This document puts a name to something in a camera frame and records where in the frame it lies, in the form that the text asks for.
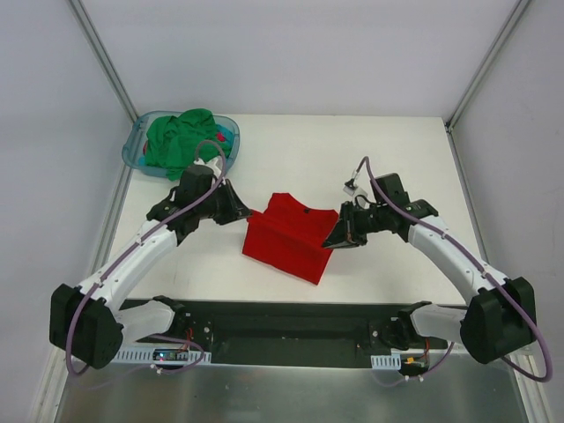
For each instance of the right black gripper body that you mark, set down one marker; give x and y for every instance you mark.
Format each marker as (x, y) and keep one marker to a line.
(350, 223)

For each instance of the red t shirt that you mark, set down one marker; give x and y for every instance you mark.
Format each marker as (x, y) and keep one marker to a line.
(289, 236)

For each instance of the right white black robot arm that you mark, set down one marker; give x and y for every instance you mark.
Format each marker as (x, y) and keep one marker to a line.
(500, 312)

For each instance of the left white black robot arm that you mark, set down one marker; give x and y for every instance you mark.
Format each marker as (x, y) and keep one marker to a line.
(88, 321)

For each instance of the green t shirt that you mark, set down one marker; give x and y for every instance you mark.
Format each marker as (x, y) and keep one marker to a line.
(172, 140)

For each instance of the clear blue plastic basket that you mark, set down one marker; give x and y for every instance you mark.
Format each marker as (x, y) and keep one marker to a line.
(135, 145)

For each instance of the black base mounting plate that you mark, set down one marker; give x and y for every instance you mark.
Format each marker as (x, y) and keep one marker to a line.
(287, 334)

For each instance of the right aluminium frame post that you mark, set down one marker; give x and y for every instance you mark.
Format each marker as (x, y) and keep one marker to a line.
(499, 42)

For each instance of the aluminium frame post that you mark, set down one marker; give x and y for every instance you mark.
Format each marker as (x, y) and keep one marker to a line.
(499, 42)
(102, 56)

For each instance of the right white slotted cable duct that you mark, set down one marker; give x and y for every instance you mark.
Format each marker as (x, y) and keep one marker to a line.
(386, 362)

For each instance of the white slotted cable duct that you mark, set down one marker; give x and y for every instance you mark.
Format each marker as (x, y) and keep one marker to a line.
(386, 362)
(160, 356)

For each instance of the left white slotted cable duct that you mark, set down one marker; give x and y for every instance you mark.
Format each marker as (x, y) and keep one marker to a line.
(160, 356)

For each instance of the left aluminium frame post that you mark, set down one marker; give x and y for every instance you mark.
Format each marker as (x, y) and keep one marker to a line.
(102, 56)

